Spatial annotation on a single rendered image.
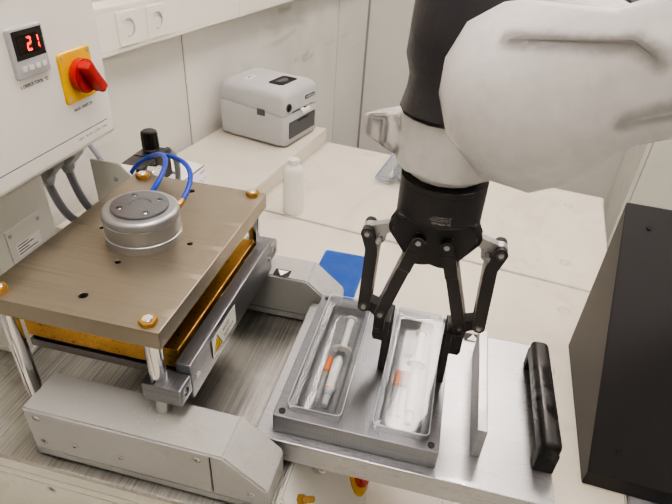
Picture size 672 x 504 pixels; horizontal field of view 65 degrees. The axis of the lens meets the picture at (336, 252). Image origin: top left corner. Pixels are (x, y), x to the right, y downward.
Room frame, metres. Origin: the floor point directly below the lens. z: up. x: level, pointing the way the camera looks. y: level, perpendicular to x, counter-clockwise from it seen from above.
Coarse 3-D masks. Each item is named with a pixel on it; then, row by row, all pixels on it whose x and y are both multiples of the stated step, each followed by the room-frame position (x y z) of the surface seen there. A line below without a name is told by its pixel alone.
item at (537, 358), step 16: (528, 352) 0.46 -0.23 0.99; (544, 352) 0.44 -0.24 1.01; (528, 368) 0.45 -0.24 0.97; (544, 368) 0.42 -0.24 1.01; (544, 384) 0.40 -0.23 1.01; (544, 400) 0.37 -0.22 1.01; (544, 416) 0.35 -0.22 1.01; (544, 432) 0.33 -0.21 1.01; (544, 448) 0.32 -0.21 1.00; (560, 448) 0.32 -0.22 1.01; (544, 464) 0.32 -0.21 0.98
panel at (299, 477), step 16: (288, 480) 0.32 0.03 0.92; (304, 480) 0.34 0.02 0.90; (320, 480) 0.36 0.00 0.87; (336, 480) 0.38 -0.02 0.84; (352, 480) 0.41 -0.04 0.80; (288, 496) 0.31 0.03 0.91; (304, 496) 0.32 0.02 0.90; (320, 496) 0.35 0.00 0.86; (336, 496) 0.37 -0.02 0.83; (352, 496) 0.39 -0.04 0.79
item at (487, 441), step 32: (480, 352) 0.44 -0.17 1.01; (512, 352) 0.48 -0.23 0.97; (448, 384) 0.42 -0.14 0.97; (480, 384) 0.39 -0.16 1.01; (512, 384) 0.43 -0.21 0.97; (448, 416) 0.38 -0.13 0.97; (480, 416) 0.35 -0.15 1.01; (512, 416) 0.38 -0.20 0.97; (288, 448) 0.33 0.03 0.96; (320, 448) 0.33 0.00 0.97; (448, 448) 0.34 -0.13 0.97; (480, 448) 0.33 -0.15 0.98; (512, 448) 0.34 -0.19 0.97; (384, 480) 0.31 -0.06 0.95; (416, 480) 0.31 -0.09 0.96; (448, 480) 0.30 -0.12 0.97; (480, 480) 0.31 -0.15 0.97; (512, 480) 0.31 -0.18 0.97; (544, 480) 0.31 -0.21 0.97
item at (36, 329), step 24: (240, 264) 0.52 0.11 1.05; (216, 288) 0.46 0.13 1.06; (192, 312) 0.42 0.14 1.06; (48, 336) 0.39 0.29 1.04; (72, 336) 0.38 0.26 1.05; (96, 336) 0.38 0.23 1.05; (192, 336) 0.39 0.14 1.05; (120, 360) 0.37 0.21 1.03; (144, 360) 0.37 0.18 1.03; (168, 360) 0.36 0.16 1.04
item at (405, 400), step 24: (408, 312) 0.50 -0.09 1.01; (408, 336) 0.46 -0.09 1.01; (432, 336) 0.46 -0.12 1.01; (408, 360) 0.42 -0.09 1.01; (432, 360) 0.42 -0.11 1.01; (384, 384) 0.38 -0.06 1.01; (408, 384) 0.39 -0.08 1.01; (432, 384) 0.39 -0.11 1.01; (384, 408) 0.35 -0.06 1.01; (408, 408) 0.35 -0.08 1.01
